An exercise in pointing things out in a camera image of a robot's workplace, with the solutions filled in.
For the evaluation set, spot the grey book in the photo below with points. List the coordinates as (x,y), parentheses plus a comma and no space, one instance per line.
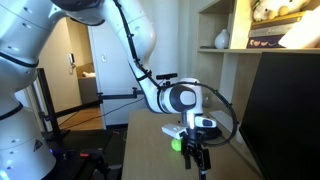
(266,32)

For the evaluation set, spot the black computer monitor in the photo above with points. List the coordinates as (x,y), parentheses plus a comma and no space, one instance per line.
(290,116)

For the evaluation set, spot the black tripod pole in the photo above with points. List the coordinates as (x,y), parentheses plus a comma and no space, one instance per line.
(50,110)

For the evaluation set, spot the black robot cart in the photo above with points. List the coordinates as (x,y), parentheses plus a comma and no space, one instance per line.
(86,143)

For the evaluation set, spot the green golf ball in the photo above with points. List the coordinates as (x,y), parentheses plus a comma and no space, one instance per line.
(175,145)

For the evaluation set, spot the white vase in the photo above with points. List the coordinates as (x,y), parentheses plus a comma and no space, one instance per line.
(221,40)

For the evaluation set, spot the beige sofa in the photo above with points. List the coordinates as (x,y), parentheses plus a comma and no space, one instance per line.
(87,88)

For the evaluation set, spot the white cup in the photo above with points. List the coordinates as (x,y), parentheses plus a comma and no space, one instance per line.
(238,135)

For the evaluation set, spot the light wood shelf unit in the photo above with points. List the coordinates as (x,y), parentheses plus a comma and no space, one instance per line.
(213,63)

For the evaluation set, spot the purple book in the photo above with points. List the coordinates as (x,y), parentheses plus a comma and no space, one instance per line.
(263,42)

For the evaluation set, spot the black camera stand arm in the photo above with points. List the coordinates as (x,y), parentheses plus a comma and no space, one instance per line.
(116,96)

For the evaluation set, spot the white plush toy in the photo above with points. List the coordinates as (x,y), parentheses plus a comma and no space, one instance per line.
(266,11)

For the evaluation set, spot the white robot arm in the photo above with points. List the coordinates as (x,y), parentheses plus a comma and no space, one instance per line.
(20,33)

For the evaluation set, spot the white light switch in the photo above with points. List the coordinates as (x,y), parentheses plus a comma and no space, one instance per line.
(104,58)

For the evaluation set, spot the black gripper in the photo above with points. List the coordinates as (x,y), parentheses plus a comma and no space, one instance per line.
(194,143)

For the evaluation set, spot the black exterior camera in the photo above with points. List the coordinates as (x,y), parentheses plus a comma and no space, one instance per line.
(166,76)

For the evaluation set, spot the yellow book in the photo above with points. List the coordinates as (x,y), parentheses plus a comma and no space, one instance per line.
(273,22)

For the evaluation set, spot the white keyboard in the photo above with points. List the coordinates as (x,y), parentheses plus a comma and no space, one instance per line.
(223,120)

